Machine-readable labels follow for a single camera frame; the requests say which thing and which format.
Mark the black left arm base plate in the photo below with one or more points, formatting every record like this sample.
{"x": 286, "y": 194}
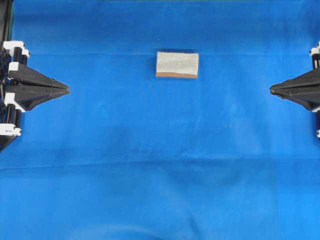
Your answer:
{"x": 5, "y": 140}

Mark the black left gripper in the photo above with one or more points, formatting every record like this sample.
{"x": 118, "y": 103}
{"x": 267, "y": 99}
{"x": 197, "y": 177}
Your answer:
{"x": 18, "y": 99}

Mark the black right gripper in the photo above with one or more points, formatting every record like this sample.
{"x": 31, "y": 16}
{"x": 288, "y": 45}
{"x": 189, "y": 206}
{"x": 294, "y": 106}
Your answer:
{"x": 304, "y": 89}

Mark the blue table cloth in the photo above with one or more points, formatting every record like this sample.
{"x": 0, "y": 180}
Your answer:
{"x": 128, "y": 155}

